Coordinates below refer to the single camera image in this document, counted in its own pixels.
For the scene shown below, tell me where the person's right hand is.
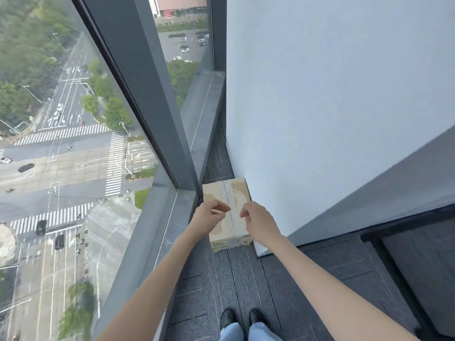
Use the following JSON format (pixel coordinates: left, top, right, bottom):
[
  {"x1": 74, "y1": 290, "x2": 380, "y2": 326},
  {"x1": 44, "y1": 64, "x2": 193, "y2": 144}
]
[{"x1": 239, "y1": 202, "x2": 286, "y2": 246}]

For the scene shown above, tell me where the person's left hand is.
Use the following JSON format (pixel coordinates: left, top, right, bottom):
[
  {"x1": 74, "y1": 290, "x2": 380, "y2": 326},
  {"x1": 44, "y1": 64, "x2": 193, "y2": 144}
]
[{"x1": 191, "y1": 200, "x2": 232, "y2": 240}]

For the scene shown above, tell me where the person's left forearm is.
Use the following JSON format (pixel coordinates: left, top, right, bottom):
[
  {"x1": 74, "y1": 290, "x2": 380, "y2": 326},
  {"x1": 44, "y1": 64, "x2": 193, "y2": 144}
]
[{"x1": 95, "y1": 226, "x2": 211, "y2": 341}]

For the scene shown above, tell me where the person's right forearm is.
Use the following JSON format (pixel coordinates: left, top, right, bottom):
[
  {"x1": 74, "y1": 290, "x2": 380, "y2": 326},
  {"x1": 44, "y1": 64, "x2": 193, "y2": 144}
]
[{"x1": 256, "y1": 235, "x2": 422, "y2": 341}]

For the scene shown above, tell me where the taped cardboard box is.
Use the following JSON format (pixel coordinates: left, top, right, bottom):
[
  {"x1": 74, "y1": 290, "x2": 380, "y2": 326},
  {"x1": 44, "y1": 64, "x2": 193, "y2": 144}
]
[{"x1": 202, "y1": 178, "x2": 254, "y2": 253}]

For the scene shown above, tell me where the black left shoe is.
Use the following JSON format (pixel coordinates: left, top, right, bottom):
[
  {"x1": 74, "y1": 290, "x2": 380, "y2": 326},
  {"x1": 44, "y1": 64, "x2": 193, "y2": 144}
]
[{"x1": 219, "y1": 308, "x2": 238, "y2": 333}]

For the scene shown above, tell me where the black shoe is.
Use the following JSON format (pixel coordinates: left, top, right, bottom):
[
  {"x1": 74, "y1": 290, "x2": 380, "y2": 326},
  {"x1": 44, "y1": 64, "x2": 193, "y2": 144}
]
[
  {"x1": 248, "y1": 308, "x2": 266, "y2": 327},
  {"x1": 219, "y1": 308, "x2": 238, "y2": 333}
]

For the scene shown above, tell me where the short grey window sill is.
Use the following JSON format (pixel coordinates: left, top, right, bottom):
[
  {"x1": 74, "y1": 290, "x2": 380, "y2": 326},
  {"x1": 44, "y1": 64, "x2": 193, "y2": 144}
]
[{"x1": 180, "y1": 70, "x2": 227, "y2": 184}]

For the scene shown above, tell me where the black right shoe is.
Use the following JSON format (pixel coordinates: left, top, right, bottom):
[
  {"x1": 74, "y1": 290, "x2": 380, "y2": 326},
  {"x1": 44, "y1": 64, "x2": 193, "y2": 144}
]
[{"x1": 248, "y1": 308, "x2": 266, "y2": 327}]

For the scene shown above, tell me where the blue jeans left leg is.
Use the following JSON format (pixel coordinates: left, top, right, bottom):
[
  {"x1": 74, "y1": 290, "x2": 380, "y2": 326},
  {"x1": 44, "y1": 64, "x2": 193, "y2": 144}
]
[{"x1": 218, "y1": 322, "x2": 245, "y2": 341}]

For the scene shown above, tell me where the blue jeans leg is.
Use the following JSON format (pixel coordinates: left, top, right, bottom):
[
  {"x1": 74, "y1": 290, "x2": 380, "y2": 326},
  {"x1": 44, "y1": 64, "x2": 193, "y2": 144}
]
[
  {"x1": 247, "y1": 322, "x2": 284, "y2": 341},
  {"x1": 218, "y1": 322, "x2": 245, "y2": 341}
]

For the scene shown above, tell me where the blue jeans right leg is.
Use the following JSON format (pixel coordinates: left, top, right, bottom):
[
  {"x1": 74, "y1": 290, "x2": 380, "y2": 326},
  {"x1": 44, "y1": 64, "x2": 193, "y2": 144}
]
[{"x1": 247, "y1": 322, "x2": 284, "y2": 341}]

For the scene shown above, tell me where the dark grey window mullion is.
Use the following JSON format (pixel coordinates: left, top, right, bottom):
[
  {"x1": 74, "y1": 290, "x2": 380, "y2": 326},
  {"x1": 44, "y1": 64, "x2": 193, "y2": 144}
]
[{"x1": 70, "y1": 0, "x2": 200, "y2": 193}]

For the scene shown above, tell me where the large window glass pane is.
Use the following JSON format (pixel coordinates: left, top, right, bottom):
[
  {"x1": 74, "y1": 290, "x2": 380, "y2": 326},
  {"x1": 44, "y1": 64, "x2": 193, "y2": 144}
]
[{"x1": 0, "y1": 0, "x2": 177, "y2": 341}]

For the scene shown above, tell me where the narrow window glass pane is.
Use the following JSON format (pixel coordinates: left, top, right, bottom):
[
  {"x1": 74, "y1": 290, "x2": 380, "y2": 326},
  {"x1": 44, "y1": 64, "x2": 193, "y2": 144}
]
[{"x1": 148, "y1": 0, "x2": 214, "y2": 111}]

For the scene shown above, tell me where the black framed glass panel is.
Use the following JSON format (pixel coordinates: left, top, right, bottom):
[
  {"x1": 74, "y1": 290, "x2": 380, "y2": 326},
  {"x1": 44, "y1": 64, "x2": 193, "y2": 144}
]
[{"x1": 360, "y1": 203, "x2": 455, "y2": 341}]

